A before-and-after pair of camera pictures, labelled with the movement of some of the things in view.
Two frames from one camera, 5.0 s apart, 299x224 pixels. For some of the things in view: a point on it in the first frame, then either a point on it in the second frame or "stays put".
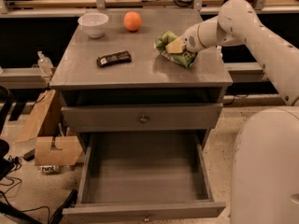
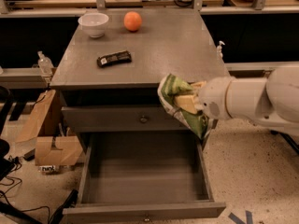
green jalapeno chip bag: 184,59 → 171,86
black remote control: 115,58 stays put
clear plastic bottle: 45,63 stays put
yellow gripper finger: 176,47 → 187,103
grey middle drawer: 135,118 stays put
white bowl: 93,23 stays put
